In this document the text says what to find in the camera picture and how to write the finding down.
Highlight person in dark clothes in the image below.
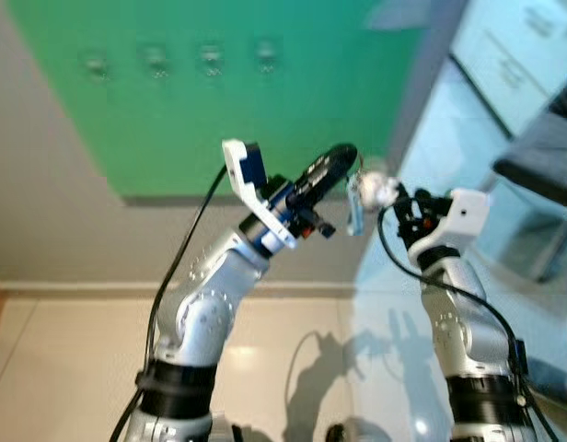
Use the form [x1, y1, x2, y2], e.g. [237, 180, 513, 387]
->
[546, 74, 567, 126]

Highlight grey shoe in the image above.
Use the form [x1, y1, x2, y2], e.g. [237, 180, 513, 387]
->
[527, 357, 567, 408]

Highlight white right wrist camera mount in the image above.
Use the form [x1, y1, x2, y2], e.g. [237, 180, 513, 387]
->
[431, 189, 492, 260]

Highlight grey robot foot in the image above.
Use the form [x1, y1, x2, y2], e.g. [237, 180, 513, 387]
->
[210, 416, 253, 442]
[325, 418, 396, 442]

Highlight keys with white pompom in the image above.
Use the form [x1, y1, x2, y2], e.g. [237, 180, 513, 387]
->
[346, 155, 400, 237]

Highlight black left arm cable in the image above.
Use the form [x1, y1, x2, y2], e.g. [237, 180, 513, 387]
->
[110, 166, 229, 442]

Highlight grey robot right foot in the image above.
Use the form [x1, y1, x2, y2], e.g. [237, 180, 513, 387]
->
[325, 418, 396, 442]

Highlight clear wall hook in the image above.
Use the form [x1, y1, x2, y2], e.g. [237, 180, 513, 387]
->
[254, 39, 281, 74]
[143, 45, 170, 79]
[84, 50, 110, 82]
[198, 41, 226, 76]

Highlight white drawer cabinet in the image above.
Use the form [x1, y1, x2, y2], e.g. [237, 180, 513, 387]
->
[449, 0, 567, 139]

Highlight grey robot left foot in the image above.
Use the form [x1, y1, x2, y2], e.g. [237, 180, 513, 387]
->
[210, 416, 253, 442]

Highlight grey chair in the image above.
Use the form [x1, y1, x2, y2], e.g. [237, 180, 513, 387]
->
[492, 110, 567, 283]

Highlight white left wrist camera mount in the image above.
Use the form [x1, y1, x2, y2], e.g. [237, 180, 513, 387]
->
[222, 138, 299, 252]

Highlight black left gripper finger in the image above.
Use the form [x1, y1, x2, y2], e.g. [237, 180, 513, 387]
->
[299, 152, 358, 209]
[291, 143, 358, 198]

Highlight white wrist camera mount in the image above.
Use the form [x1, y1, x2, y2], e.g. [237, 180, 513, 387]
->
[431, 189, 492, 260]
[222, 138, 299, 252]

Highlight green hook board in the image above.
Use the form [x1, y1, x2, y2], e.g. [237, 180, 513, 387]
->
[7, 0, 433, 200]

